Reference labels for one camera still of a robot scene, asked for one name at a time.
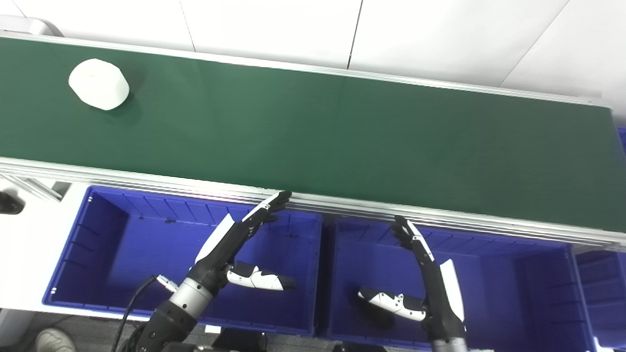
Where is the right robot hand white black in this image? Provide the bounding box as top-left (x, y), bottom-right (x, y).
top-left (358, 215), bottom-right (467, 343)

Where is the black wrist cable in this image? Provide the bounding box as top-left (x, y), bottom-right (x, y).
top-left (111, 275), bottom-right (178, 352)

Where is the grey shoe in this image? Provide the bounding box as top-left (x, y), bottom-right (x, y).
top-left (35, 328), bottom-right (77, 352)

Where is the black robot torso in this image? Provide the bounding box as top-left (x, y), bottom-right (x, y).
top-left (196, 327), bottom-right (268, 352)

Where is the grey conveyor end cover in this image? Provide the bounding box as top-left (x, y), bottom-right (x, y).
top-left (0, 14), bottom-right (64, 38)

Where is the aluminium conveyor support strut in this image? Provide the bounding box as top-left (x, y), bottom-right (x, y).
top-left (0, 174), bottom-right (65, 202)

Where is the green conveyor belt aluminium frame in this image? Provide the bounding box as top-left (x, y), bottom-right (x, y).
top-left (0, 30), bottom-right (626, 251)

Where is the white cylindrical part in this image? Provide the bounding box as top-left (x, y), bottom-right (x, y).
top-left (68, 58), bottom-right (131, 111)

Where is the black cylindrical part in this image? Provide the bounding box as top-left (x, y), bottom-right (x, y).
top-left (0, 192), bottom-right (24, 215)

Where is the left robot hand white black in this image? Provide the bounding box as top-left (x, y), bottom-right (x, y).
top-left (188, 191), bottom-right (297, 295)

